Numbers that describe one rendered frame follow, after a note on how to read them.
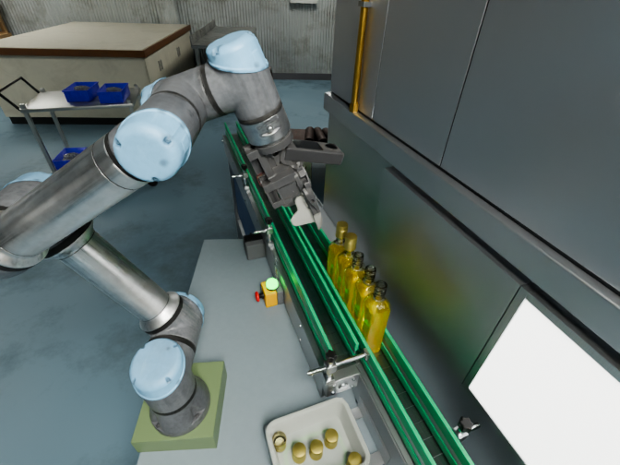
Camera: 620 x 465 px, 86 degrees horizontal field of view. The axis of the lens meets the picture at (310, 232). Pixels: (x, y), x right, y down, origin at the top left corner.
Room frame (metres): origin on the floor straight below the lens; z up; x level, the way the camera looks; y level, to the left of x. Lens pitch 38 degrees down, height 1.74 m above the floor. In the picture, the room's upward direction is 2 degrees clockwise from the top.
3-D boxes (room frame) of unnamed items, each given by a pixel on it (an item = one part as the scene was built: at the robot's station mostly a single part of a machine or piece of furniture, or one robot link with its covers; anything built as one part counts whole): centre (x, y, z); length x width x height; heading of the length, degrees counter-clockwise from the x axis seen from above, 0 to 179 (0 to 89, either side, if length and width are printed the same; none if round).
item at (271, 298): (0.85, 0.13, 0.79); 0.07 x 0.07 x 0.07; 22
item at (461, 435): (0.32, -0.36, 0.94); 0.07 x 0.04 x 0.13; 112
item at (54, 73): (5.67, 3.20, 0.47); 2.55 x 2.01 x 0.94; 5
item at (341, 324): (1.34, 0.18, 0.93); 1.75 x 0.01 x 0.08; 22
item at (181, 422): (0.41, 0.33, 0.87); 0.15 x 0.15 x 0.10
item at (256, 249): (1.11, 0.24, 0.79); 0.08 x 0.08 x 0.08; 22
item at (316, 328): (1.31, 0.25, 0.93); 1.75 x 0.01 x 0.08; 22
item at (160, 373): (0.41, 0.33, 0.99); 0.13 x 0.12 x 0.14; 4
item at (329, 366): (0.47, -0.09, 0.95); 0.17 x 0.03 x 0.12; 112
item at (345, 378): (0.48, -0.10, 0.85); 0.09 x 0.04 x 0.07; 112
